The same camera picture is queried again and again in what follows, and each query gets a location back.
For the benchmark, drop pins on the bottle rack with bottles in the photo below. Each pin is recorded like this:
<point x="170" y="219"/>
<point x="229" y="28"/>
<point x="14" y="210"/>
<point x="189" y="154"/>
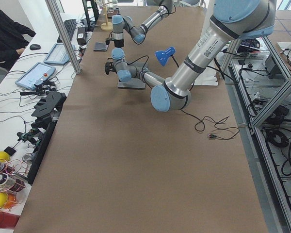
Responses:
<point x="14" y="181"/>

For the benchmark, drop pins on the upper teach pendant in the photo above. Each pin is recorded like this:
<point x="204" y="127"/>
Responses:
<point x="57" y="56"/>

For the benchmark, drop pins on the teach pendant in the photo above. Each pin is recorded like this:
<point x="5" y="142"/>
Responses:
<point x="35" y="76"/>
<point x="57" y="56"/>

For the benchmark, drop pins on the red cup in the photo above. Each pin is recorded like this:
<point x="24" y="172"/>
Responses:
<point x="8" y="220"/>

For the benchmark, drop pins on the wooden mug tree stand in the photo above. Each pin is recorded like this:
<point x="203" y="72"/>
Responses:
<point x="103" y="21"/>

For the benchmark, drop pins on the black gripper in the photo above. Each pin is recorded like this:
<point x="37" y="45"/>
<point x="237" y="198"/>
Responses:
<point x="119" y="43"/>

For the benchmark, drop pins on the black computer mouse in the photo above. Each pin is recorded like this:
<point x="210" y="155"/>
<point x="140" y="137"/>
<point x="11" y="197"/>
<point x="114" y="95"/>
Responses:
<point x="35" y="47"/>

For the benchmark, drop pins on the black keyboard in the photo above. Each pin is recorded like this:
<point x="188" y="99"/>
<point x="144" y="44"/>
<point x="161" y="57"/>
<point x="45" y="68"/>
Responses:
<point x="70" y="26"/>

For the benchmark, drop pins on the aluminium frame post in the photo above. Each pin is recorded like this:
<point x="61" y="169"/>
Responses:
<point x="56" y="16"/>

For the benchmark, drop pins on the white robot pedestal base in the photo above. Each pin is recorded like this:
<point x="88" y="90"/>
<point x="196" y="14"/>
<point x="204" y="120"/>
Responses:
<point x="208" y="77"/>

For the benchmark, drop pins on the blue desk lamp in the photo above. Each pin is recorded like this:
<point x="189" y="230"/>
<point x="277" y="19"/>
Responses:
<point x="164" y="55"/>

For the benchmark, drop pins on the yellow lemon upper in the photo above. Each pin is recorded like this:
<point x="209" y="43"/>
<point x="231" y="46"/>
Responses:
<point x="4" y="156"/>

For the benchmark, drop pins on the person in black clothes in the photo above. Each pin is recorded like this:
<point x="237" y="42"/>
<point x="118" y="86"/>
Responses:
<point x="12" y="42"/>

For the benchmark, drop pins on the black tool holder rack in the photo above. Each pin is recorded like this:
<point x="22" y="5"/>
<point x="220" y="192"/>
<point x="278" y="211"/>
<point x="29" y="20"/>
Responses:
<point x="53" y="100"/>

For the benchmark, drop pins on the grey laptop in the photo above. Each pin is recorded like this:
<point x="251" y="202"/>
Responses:
<point x="132" y="80"/>

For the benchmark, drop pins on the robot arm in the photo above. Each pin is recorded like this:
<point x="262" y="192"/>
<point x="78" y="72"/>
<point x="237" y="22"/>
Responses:
<point x="230" y="20"/>
<point x="138" y="33"/>

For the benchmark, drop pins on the small black box device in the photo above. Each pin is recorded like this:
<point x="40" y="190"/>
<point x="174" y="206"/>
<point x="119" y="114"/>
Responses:
<point x="81" y="36"/>

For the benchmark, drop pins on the lower teach pendant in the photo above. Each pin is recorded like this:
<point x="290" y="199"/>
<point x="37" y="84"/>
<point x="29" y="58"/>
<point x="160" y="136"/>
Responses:
<point x="35" y="76"/>

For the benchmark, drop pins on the folded grey cloth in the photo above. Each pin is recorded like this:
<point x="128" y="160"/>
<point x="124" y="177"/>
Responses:
<point x="99" y="46"/>

